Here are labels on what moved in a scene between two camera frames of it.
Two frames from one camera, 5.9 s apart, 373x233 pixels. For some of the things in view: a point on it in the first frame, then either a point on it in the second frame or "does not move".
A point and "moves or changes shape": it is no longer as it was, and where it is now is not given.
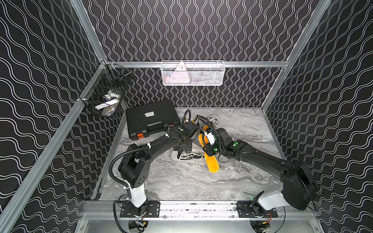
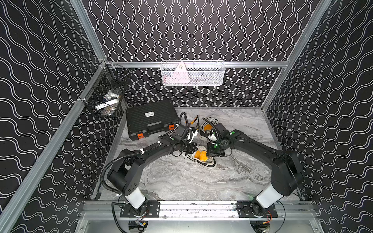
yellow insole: [212, 161] → [201, 155]
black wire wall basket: [104, 95] does not move
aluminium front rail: [285, 210] does not move
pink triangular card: [180, 74] does not move
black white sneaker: [196, 153] moves or changes shape
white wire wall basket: [207, 73] does not move
